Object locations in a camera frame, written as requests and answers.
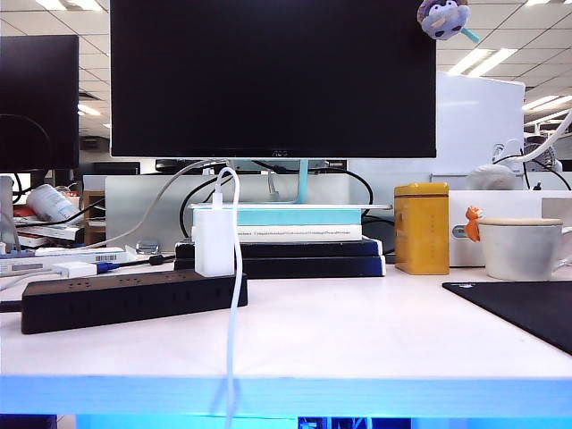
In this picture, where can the white blue medicine box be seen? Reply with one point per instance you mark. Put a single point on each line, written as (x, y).
(89, 255)

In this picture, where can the white adapter dongle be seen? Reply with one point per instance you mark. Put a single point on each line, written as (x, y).
(73, 269)

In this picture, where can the messy stack of papers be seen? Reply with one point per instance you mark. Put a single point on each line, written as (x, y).
(53, 231)

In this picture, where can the white charger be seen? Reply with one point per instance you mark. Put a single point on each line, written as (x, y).
(214, 243)

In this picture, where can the white mug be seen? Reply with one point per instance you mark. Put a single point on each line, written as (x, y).
(518, 250)

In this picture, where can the clear plastic holder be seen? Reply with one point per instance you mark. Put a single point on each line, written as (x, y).
(6, 210)

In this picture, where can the white cardboard box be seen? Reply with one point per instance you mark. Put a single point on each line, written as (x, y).
(505, 201)

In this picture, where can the silver metal clip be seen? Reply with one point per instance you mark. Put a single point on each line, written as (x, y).
(148, 247)

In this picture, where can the teal book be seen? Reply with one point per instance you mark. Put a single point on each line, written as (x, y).
(313, 216)

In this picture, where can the large black monitor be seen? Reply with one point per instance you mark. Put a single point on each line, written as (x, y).
(268, 80)

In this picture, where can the white gooseneck tube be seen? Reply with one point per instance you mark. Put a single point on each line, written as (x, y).
(547, 145)

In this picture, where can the white book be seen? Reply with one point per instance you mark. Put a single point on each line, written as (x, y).
(313, 237)

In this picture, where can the black wood-top power strip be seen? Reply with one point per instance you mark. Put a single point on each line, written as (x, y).
(134, 304)

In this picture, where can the wooden mug lid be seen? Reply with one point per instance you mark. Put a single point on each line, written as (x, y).
(520, 220)

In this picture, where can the orange fox figure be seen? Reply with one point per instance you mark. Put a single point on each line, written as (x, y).
(473, 225)

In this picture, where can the white lying bottle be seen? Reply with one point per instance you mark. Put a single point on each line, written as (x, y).
(49, 201)

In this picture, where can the brown wooden cabinet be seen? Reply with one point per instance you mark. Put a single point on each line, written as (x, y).
(95, 214)

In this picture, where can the white rounded object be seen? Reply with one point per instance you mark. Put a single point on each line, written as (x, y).
(491, 178)

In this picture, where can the white whiteboard panel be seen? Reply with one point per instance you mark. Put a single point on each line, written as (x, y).
(478, 125)

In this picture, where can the yellow tin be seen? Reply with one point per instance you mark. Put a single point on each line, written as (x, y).
(422, 232)

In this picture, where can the black mouse mat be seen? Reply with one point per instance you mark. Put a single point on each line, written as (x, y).
(527, 308)

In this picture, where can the white desk fan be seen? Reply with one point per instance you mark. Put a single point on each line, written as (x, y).
(543, 158)

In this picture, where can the small black monitor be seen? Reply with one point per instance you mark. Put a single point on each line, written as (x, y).
(40, 89)

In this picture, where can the grey plush toy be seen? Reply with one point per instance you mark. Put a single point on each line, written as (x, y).
(442, 20)

